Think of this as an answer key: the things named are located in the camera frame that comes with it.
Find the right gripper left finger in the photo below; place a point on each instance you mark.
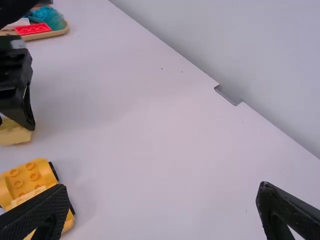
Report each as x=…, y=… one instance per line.
x=32, y=217

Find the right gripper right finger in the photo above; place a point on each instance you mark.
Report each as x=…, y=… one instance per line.
x=275, y=207

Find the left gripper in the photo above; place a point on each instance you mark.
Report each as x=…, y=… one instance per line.
x=10, y=45

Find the pale yellow toy brick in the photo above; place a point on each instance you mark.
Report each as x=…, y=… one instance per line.
x=15, y=137

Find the yellow toy car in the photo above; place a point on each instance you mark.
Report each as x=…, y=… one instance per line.
x=25, y=175

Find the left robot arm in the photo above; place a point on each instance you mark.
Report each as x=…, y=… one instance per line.
x=12, y=10

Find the flat red toy brick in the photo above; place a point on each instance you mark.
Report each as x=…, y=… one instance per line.
x=32, y=29

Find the tan tray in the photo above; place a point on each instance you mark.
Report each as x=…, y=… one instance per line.
x=60, y=31

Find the teal toy brick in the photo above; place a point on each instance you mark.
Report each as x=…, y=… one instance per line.
x=47, y=16

